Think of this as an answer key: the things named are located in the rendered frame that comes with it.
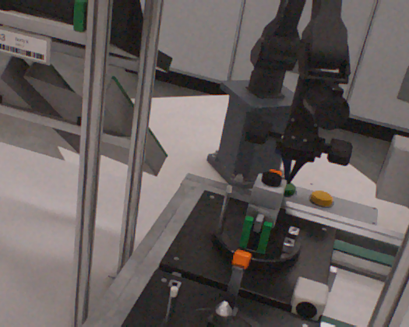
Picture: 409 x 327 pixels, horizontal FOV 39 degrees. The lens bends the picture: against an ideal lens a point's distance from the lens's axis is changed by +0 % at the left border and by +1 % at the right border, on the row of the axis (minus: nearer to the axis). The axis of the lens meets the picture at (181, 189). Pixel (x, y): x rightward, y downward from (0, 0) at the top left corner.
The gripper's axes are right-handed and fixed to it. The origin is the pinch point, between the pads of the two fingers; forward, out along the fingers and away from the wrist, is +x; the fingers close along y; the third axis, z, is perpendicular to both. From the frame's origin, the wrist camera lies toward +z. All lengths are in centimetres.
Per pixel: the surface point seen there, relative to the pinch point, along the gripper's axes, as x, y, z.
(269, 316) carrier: 4.9, 3.4, 36.8
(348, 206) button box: 5.5, 11.9, -1.2
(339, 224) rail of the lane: 5.6, 10.7, 6.2
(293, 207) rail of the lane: 5.6, 2.3, 4.7
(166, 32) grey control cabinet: 60, -117, -288
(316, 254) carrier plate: 4.8, 7.8, 18.9
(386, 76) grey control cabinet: 56, 32, -281
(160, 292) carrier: 4.9, -11.5, 39.0
